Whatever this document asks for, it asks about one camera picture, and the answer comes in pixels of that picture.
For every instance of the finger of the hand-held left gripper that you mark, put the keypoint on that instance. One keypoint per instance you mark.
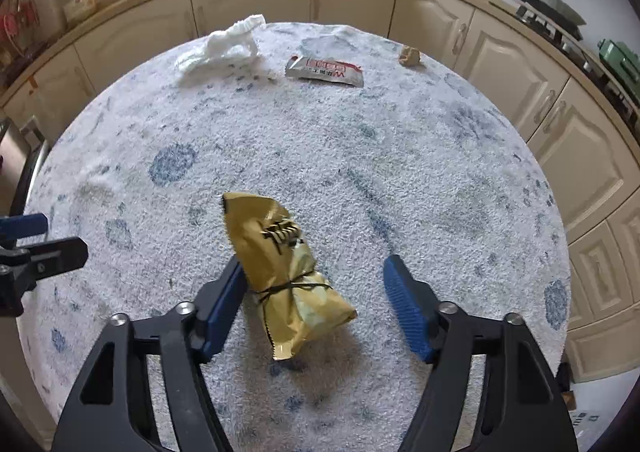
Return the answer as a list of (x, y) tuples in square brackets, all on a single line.
[(55, 252), (22, 226)]

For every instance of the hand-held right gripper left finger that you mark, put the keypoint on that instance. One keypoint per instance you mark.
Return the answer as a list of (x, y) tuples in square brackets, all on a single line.
[(222, 322)]

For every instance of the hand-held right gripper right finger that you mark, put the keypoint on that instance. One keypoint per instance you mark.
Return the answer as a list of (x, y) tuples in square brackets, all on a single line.
[(407, 312)]

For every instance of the gold snack packet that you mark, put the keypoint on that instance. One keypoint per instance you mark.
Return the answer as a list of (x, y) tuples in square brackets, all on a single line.
[(280, 252)]

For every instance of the stainless steel appliance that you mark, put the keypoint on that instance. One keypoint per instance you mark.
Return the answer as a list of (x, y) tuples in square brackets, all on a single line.
[(22, 157)]

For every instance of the blue floral tablecloth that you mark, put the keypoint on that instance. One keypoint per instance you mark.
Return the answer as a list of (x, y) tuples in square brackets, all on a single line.
[(350, 157)]

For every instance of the cream cabinet drawer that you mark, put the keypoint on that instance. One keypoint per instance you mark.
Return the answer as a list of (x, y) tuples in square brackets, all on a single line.
[(630, 257), (595, 277)]

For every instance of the dish rack with dishes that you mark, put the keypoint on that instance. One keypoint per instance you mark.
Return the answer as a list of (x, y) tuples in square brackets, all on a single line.
[(20, 27)]

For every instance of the white plastic jar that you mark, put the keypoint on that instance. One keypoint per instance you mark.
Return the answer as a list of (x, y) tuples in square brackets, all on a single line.
[(80, 4)]

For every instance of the silver red packet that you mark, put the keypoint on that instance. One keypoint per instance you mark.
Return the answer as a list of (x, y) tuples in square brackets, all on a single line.
[(325, 72)]

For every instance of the small beige crumpled wrapper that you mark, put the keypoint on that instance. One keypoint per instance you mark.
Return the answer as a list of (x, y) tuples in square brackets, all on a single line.
[(410, 57)]

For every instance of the white crumpled plastic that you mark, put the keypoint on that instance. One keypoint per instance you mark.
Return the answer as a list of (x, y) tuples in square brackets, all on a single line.
[(220, 44)]

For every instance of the black gas stove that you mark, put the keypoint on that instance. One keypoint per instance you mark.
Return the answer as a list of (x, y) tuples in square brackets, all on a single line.
[(537, 14)]

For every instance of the green electric cooker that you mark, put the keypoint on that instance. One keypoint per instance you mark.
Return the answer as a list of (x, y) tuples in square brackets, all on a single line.
[(620, 62)]

